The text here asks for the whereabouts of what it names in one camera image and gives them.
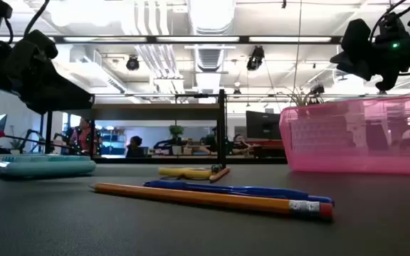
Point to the small green office plant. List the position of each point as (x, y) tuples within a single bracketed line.
[(176, 131)]

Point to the person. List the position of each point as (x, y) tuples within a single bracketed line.
[(134, 147), (210, 142), (240, 142), (82, 138)]

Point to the black ceiling spotlight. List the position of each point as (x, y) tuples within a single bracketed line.
[(132, 63), (255, 58)]

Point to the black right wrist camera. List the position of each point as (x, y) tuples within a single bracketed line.
[(355, 35)]

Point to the orange wooden pencil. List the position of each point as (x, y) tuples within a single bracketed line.
[(190, 197), (221, 174)]

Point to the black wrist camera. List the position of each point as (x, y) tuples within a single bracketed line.
[(355, 35), (41, 44)]

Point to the yellow marker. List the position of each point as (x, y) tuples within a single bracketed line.
[(190, 173)]

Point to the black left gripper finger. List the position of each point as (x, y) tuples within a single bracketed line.
[(62, 94)]

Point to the black overhead frame bar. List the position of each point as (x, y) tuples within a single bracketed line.
[(190, 39)]

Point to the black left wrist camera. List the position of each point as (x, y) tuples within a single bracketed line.
[(41, 44)]

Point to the teal calculator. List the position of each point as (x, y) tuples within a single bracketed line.
[(41, 167)]

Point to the pink transparent pencil case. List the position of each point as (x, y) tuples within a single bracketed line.
[(351, 142)]

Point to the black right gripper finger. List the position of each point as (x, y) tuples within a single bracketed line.
[(356, 65)]

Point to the wooden shelf with black frame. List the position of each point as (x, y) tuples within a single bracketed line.
[(137, 111)]

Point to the blue pen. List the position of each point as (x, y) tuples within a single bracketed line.
[(226, 189)]

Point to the succulent in patterned white pot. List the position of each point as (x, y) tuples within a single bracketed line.
[(302, 100)]

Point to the black computer monitor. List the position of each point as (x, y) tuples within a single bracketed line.
[(262, 124)]

